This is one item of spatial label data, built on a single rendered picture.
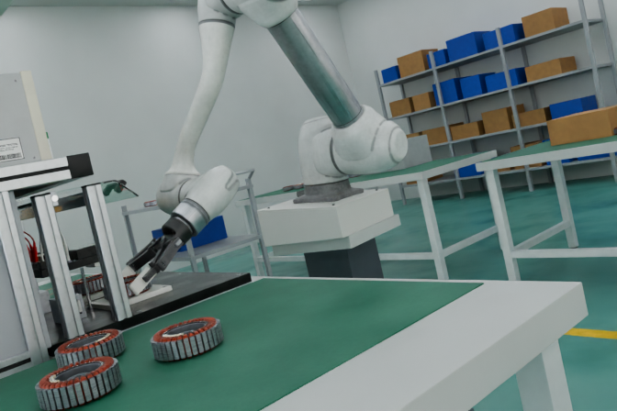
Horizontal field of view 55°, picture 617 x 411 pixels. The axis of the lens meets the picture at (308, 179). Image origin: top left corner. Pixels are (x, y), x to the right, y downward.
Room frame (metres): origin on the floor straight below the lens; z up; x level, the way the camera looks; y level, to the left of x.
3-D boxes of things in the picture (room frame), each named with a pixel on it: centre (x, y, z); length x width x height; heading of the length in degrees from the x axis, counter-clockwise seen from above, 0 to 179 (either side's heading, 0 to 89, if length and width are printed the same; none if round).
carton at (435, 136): (8.20, -1.97, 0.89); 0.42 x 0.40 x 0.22; 42
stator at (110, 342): (1.01, 0.43, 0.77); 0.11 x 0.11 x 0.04
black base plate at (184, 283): (1.50, 0.57, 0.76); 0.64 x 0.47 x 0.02; 40
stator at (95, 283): (1.60, 0.64, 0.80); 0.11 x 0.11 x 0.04
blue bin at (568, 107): (6.80, -3.16, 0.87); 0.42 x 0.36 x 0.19; 132
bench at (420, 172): (4.91, -0.35, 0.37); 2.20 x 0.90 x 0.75; 40
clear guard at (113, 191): (1.63, 0.67, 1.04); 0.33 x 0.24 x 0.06; 130
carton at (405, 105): (8.58, -1.65, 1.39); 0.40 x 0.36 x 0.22; 131
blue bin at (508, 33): (7.26, -2.76, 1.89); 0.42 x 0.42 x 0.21; 39
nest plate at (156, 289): (1.42, 0.48, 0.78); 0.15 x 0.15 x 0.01; 40
